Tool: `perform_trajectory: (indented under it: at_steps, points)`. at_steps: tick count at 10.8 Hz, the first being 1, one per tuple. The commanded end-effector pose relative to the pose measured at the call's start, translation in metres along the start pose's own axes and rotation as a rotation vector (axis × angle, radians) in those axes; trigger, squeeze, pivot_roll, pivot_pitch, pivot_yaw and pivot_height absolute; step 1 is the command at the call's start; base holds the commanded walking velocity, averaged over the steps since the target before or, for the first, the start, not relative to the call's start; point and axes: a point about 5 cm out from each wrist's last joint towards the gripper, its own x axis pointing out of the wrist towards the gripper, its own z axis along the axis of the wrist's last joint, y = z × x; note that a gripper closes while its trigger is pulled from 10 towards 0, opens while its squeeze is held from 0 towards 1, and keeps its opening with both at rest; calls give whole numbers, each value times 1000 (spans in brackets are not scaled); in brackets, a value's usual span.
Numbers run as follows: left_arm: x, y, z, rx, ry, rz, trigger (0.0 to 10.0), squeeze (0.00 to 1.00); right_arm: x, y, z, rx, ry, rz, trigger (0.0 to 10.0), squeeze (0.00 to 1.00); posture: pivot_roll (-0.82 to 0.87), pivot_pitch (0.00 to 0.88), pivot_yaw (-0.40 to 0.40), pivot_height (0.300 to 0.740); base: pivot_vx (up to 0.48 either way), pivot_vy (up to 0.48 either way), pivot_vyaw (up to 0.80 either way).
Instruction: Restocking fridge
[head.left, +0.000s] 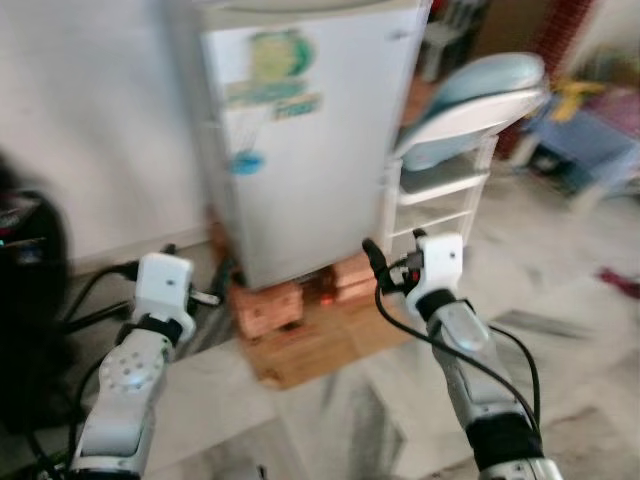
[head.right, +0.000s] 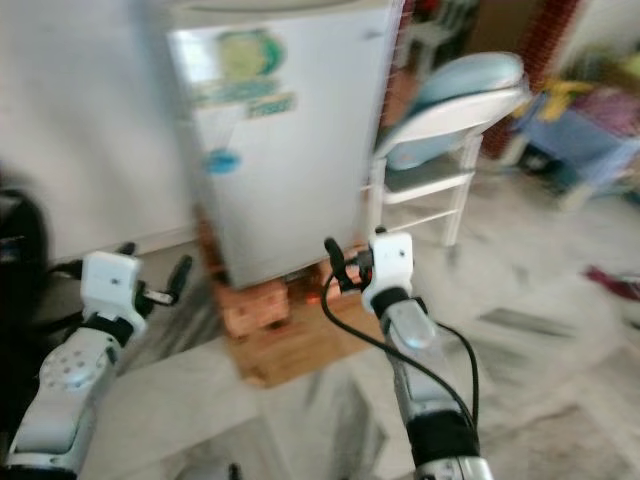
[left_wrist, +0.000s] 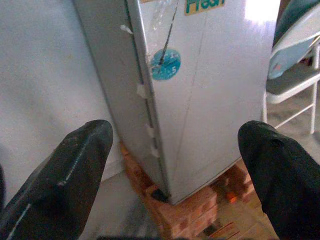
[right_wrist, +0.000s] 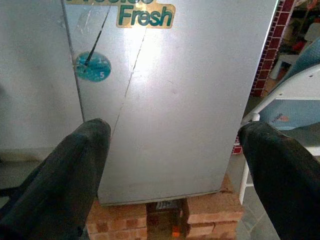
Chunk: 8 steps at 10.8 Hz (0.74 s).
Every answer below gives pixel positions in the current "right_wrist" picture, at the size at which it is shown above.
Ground red brick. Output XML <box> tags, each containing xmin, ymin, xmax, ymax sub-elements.
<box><xmin>186</xmin><ymin>174</ymin><xmax>245</xmax><ymax>225</ymax></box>

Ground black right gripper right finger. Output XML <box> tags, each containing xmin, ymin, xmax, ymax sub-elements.
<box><xmin>238</xmin><ymin>121</ymin><xmax>320</xmax><ymax>240</ymax></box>

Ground round teal sticker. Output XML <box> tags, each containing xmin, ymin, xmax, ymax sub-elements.
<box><xmin>74</xmin><ymin>51</ymin><xmax>112</xmax><ymax>83</ymax></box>

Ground white plastic stool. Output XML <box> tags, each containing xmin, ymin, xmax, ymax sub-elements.
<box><xmin>270</xmin><ymin>53</ymin><xmax>301</xmax><ymax>79</ymax></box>

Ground gold teal Fresh sticker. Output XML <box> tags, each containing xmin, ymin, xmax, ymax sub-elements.
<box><xmin>65</xmin><ymin>0</ymin><xmax>177</xmax><ymax>29</ymax></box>

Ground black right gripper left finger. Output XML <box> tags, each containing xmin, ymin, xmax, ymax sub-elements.
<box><xmin>0</xmin><ymin>118</ymin><xmax>112</xmax><ymax>240</ymax></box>

